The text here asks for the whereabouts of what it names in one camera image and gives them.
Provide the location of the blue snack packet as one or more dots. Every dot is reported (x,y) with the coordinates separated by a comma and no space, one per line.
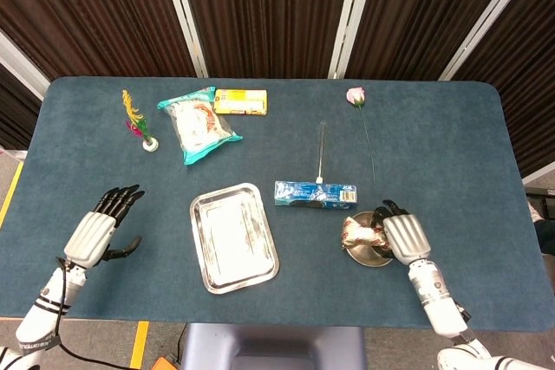
(312,194)

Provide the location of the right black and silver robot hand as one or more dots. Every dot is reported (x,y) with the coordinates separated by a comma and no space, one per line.
(407,238)

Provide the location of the yellow rectangular box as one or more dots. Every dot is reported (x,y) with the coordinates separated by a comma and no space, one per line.
(240,102)

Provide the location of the rectangular stainless steel tray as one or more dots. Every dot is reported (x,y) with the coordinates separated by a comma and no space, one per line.
(234,240)

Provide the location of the teal clear snack bag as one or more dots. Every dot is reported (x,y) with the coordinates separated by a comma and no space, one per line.
(197,127)

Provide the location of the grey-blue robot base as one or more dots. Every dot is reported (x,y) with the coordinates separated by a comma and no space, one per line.
(273,344)

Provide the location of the white partition post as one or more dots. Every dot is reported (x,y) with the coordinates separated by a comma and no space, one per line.
(184,14)
(21,64)
(349,14)
(490,14)

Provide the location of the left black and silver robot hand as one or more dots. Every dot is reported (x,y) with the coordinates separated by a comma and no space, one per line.
(89,240)

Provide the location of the red patterned snack wrapper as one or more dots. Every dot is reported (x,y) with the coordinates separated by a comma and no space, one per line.
(360,233)

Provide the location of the white object on floor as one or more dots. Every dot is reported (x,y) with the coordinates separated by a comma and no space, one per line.
(535,209)

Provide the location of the brown ribbed partition panel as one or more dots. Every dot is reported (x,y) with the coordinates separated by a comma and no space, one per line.
(269,10)
(15,114)
(86,10)
(529,75)
(429,6)

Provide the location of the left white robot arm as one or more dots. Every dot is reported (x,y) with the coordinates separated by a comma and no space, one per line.
(47,300)

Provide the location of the blue felt table mat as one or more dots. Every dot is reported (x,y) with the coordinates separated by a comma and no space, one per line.
(130,162)

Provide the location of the round stainless steel plate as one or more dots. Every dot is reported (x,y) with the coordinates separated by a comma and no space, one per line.
(368,258)

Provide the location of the pink artificial rose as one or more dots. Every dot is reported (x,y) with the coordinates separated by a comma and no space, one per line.
(356,96)

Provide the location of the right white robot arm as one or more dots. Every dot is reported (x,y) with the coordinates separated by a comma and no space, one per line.
(433,296)

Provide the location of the clear tube with white cap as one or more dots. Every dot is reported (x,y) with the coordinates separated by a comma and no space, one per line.
(319,179)

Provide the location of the feather shuttlecock white base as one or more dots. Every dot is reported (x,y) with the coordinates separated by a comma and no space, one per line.
(150,144)

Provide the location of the orange object on floor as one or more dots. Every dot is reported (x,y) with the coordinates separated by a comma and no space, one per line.
(167,364)

